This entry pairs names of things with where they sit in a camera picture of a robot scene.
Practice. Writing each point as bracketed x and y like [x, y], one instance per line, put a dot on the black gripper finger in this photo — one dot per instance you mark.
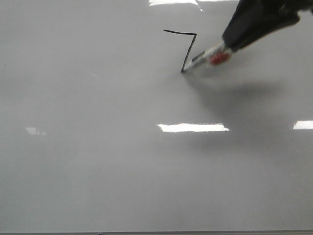
[254, 19]

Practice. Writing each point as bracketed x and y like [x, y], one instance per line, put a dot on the white black whiteboard marker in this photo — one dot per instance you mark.
[212, 56]

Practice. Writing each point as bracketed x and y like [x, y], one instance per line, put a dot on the white glossy whiteboard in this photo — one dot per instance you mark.
[101, 132]

